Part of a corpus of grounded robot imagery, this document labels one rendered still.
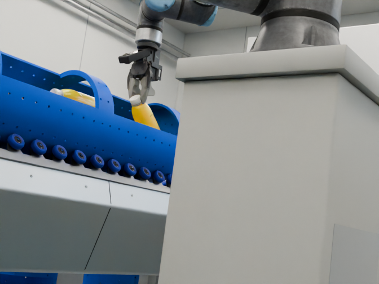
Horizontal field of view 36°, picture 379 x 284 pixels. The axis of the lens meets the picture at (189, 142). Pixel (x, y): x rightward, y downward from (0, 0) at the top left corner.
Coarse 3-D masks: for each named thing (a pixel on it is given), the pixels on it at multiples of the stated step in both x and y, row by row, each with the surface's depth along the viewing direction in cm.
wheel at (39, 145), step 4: (36, 140) 155; (40, 140) 157; (32, 144) 154; (36, 144) 154; (40, 144) 155; (44, 144) 157; (32, 148) 154; (36, 148) 154; (40, 148) 154; (44, 148) 156; (36, 152) 154; (40, 152) 154; (44, 152) 155
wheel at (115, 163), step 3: (111, 159) 179; (114, 159) 180; (108, 162) 178; (111, 162) 178; (114, 162) 180; (117, 162) 181; (108, 165) 178; (111, 165) 177; (114, 165) 178; (117, 165) 180; (111, 168) 178; (114, 168) 178; (117, 168) 178; (120, 168) 180; (114, 171) 178; (117, 171) 179
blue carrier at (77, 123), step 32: (0, 64) 142; (32, 64) 173; (0, 96) 141; (32, 96) 149; (96, 96) 170; (0, 128) 147; (32, 128) 153; (64, 128) 160; (96, 128) 168; (128, 128) 179; (160, 128) 214; (64, 160) 173; (128, 160) 185; (160, 160) 195
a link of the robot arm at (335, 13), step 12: (264, 0) 107; (276, 0) 107; (288, 0) 106; (300, 0) 105; (312, 0) 105; (324, 0) 105; (336, 0) 107; (264, 12) 110; (324, 12) 105; (336, 12) 107
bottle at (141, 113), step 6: (132, 108) 195; (138, 108) 193; (144, 108) 193; (150, 108) 196; (132, 114) 196; (138, 114) 193; (144, 114) 193; (150, 114) 195; (138, 120) 194; (144, 120) 194; (150, 120) 195; (150, 126) 196; (156, 126) 197
